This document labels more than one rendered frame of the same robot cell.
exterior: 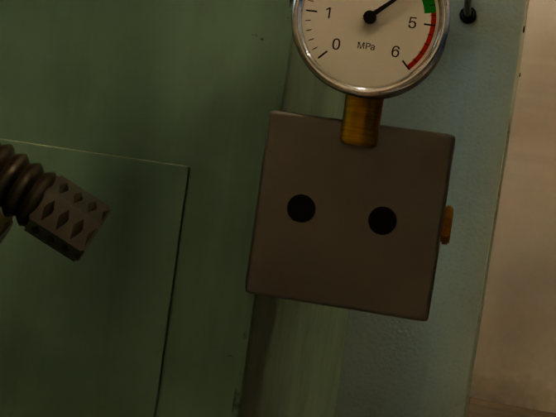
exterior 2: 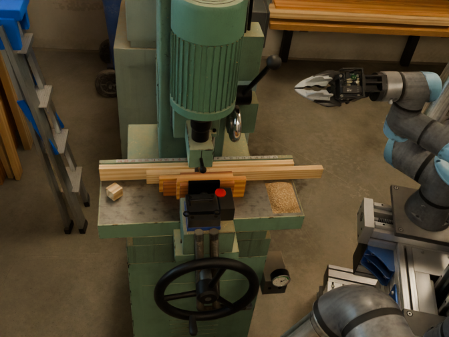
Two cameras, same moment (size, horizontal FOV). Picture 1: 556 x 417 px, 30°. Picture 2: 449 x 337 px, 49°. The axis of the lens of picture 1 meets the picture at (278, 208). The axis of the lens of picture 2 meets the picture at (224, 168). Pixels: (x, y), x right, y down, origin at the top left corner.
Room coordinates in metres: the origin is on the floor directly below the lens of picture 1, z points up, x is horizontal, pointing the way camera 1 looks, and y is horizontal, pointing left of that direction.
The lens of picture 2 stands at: (-0.35, 0.52, 1.97)
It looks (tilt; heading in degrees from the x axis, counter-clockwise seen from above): 43 degrees down; 338
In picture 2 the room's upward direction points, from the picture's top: 7 degrees clockwise
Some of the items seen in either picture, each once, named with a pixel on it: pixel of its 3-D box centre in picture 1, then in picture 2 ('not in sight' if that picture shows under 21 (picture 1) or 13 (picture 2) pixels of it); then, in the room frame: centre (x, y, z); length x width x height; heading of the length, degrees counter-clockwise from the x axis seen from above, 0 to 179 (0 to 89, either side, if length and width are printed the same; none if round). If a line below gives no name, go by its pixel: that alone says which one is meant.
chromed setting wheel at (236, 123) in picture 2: not in sight; (234, 123); (0.79, 0.05, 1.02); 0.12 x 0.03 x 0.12; 171
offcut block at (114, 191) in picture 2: not in sight; (114, 191); (0.67, 0.45, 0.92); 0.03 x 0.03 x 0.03; 33
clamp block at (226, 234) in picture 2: not in sight; (206, 225); (0.49, 0.22, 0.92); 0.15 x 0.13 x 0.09; 81
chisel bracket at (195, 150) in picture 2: not in sight; (199, 144); (0.70, 0.19, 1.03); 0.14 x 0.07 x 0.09; 171
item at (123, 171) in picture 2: not in sight; (198, 170); (0.70, 0.19, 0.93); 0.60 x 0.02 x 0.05; 81
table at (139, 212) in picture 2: not in sight; (202, 212); (0.57, 0.21, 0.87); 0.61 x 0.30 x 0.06; 81
